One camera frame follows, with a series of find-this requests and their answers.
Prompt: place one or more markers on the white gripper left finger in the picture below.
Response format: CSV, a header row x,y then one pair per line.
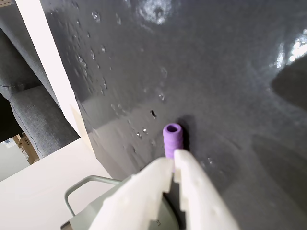
x,y
134,203

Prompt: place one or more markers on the black plastic mat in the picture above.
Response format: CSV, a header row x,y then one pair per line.
x,y
192,83

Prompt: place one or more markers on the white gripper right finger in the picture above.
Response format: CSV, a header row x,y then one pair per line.
x,y
204,198

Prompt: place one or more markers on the cardboard box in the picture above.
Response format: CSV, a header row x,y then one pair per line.
x,y
27,146

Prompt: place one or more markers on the grey fabric chair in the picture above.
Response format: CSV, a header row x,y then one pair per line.
x,y
26,95

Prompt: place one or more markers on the purple ribbed pen grip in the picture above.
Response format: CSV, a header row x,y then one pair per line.
x,y
173,141

